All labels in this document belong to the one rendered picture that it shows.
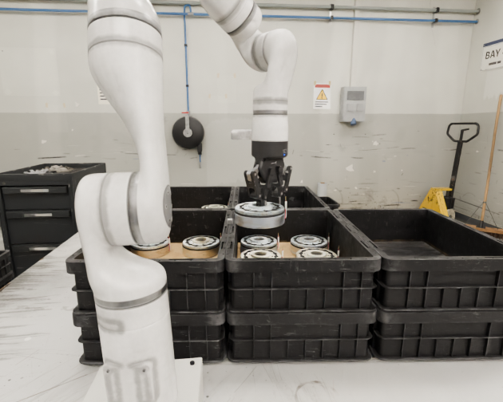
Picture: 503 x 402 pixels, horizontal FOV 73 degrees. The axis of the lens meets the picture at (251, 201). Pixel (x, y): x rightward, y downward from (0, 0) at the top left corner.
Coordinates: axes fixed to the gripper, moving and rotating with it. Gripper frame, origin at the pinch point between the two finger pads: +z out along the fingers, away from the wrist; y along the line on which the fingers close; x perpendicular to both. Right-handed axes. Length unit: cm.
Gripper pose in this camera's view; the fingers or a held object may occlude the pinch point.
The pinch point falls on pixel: (268, 207)
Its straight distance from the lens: 72.6
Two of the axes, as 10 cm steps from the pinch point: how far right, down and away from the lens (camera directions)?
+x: -7.5, -1.5, 6.4
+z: 0.0, 9.8, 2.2
